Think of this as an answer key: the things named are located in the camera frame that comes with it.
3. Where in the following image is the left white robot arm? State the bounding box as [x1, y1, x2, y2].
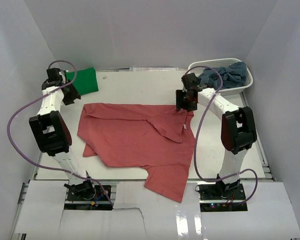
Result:
[29, 67, 96, 200]

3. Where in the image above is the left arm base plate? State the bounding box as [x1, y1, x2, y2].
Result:
[64, 184, 113, 211]

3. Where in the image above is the blue t shirt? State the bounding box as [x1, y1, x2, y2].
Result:
[197, 61, 247, 90]

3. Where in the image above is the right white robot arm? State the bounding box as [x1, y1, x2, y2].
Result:
[175, 73, 257, 200]

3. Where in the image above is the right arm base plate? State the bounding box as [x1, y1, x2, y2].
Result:
[195, 183, 248, 213]

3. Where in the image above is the red t shirt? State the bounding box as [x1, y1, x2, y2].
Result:
[77, 103, 195, 203]

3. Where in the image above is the folded green t shirt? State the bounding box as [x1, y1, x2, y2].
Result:
[73, 67, 99, 96]

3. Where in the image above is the white plastic basket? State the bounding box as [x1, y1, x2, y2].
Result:
[188, 58, 253, 96]

